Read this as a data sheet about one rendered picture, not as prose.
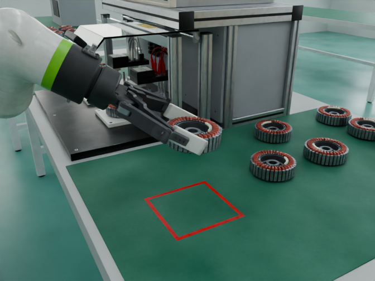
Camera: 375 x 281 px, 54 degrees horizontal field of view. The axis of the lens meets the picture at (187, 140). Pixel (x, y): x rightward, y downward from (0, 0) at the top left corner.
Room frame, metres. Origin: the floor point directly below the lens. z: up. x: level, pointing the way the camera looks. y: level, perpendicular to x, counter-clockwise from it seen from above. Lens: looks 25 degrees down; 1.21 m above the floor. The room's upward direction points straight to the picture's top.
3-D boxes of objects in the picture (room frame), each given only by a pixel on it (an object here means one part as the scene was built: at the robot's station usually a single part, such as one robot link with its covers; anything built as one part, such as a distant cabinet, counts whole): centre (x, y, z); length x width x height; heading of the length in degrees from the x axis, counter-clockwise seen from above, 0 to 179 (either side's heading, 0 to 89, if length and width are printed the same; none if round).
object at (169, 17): (1.40, -0.01, 1.09); 0.68 x 0.44 x 0.05; 29
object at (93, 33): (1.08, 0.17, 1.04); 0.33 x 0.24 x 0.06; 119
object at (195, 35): (1.34, 0.12, 1.04); 0.62 x 0.02 x 0.03; 29
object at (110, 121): (1.14, 0.21, 0.78); 0.15 x 0.15 x 0.01; 29
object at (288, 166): (0.81, -0.21, 0.77); 0.11 x 0.11 x 0.04
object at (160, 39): (1.30, 0.19, 1.03); 0.62 x 0.01 x 0.03; 29
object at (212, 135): (0.65, -0.01, 0.92); 0.11 x 0.11 x 0.04
